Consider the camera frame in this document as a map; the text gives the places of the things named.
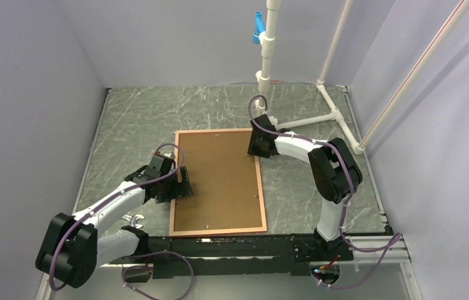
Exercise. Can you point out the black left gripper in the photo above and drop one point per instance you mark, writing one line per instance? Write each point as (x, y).
(183, 187)

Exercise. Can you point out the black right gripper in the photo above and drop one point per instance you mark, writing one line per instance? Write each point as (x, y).
(253, 151)

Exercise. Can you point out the brown cardboard backing board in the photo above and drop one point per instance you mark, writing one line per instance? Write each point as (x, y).
(217, 182)

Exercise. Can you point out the red wooden picture frame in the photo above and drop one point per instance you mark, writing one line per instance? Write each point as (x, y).
(263, 198)

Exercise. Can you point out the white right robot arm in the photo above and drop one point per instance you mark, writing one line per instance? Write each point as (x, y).
(334, 170)

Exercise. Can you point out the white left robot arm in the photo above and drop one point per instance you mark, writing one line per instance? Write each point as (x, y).
(75, 245)

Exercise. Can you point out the silver open-end wrench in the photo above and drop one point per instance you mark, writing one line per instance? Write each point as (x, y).
(134, 220)

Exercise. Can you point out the blue pipe fitting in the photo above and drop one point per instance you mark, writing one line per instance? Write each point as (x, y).
(259, 27)

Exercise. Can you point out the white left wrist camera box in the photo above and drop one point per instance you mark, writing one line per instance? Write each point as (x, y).
(169, 155)

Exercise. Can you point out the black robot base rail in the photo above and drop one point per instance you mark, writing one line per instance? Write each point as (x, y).
(231, 255)

